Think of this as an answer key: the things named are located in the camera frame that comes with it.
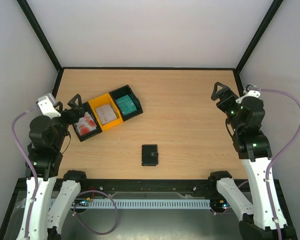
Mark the black leather card holder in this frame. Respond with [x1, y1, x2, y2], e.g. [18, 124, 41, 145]
[141, 144, 159, 167]

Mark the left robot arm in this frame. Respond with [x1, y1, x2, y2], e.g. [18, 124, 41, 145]
[11, 93, 87, 240]

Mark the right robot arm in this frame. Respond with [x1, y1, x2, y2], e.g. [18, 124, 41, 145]
[208, 82, 297, 240]

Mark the red patterned card stack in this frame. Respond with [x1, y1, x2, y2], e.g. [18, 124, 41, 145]
[74, 112, 97, 136]

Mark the black bin with red cards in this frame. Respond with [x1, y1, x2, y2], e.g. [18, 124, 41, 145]
[72, 102, 102, 142]

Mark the yellow card bin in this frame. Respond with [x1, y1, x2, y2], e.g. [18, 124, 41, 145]
[88, 93, 123, 132]

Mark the teal card stack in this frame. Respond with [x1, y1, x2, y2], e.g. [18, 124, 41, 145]
[115, 95, 137, 116]

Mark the black bin with teal cards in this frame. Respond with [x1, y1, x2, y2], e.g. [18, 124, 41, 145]
[109, 85, 143, 122]

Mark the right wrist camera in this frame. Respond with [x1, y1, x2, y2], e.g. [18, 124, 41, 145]
[235, 83, 261, 104]

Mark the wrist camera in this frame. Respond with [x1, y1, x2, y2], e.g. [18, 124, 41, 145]
[37, 93, 61, 119]
[235, 83, 261, 104]

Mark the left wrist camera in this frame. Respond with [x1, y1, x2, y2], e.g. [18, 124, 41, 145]
[37, 93, 61, 119]

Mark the black aluminium frame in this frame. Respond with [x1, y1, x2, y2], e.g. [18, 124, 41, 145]
[0, 0, 283, 240]

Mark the white slotted cable duct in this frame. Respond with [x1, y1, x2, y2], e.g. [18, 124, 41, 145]
[48, 198, 211, 210]

